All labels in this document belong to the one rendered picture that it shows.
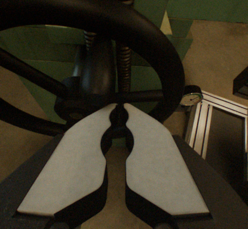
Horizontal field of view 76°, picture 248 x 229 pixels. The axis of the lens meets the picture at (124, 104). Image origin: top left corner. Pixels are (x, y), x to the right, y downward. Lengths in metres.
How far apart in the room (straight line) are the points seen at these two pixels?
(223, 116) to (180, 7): 0.86
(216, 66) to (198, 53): 0.22
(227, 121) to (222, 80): 0.61
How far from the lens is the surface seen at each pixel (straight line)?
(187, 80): 0.57
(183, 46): 0.41
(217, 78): 1.65
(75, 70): 0.25
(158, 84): 0.49
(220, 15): 0.39
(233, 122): 1.14
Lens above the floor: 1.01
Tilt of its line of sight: 58 degrees down
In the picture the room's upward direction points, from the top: 9 degrees clockwise
